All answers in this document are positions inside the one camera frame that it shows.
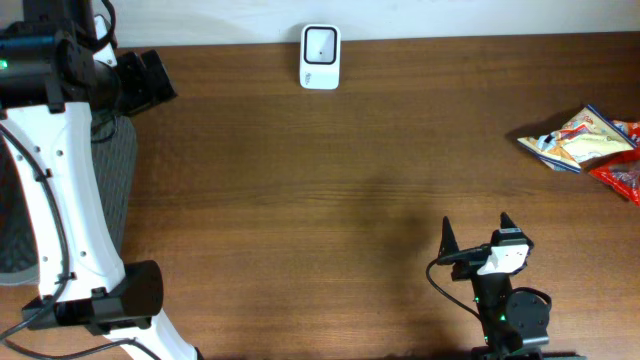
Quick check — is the yellow snack bag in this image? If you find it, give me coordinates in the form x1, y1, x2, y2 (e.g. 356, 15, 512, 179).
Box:
517, 105, 639, 173

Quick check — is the red snack bag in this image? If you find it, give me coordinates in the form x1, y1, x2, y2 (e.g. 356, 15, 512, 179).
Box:
589, 120, 639, 206

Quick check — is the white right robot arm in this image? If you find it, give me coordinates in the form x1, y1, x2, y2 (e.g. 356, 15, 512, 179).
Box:
426, 213, 580, 360

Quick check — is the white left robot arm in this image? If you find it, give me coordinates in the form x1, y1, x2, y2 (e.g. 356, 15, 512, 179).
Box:
1, 0, 200, 359

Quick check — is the white barcode scanner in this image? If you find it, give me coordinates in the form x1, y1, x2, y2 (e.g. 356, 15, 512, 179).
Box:
299, 24, 342, 90

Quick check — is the grey plastic mesh basket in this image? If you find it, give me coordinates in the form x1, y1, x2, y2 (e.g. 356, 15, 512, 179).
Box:
1, 117, 137, 286

